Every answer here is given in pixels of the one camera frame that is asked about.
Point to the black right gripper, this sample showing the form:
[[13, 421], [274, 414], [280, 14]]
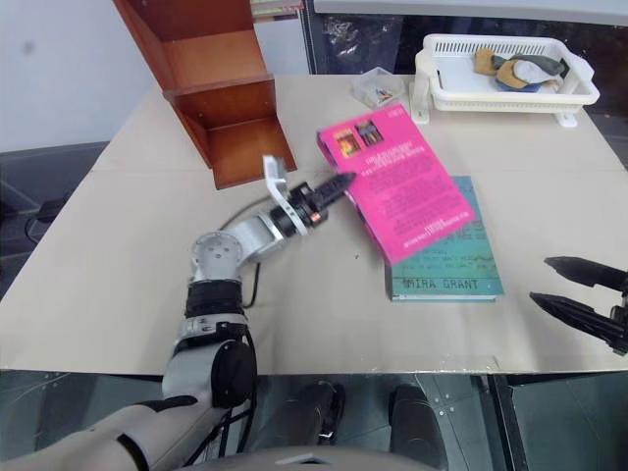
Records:
[[620, 312]]

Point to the black chair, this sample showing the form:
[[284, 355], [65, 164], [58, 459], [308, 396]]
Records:
[[44, 196]]

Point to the teal hardcover book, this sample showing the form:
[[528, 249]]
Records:
[[456, 275]]

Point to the white and blue cloth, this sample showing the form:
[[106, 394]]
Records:
[[522, 78]]

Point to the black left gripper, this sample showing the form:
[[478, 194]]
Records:
[[305, 202]]

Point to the black glass cabinet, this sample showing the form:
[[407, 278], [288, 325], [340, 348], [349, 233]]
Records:
[[441, 29]]

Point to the pink paperback book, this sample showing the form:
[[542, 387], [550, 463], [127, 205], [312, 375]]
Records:
[[402, 186]]

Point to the dark green cloth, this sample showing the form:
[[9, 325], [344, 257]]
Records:
[[539, 63]]

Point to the clear plastic box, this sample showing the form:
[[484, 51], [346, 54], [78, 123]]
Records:
[[377, 87]]

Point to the wooden bookshelf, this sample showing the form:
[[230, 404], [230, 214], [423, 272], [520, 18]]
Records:
[[216, 98]]

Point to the grey robot torso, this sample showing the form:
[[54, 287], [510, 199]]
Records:
[[324, 458]]

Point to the white plastic basket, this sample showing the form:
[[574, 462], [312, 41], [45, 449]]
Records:
[[451, 78]]

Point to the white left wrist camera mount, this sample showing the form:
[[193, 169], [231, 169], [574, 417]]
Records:
[[275, 176]]

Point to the tan cloth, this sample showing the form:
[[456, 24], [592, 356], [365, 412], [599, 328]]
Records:
[[483, 61]]

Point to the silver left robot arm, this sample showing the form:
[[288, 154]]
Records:
[[216, 251]]

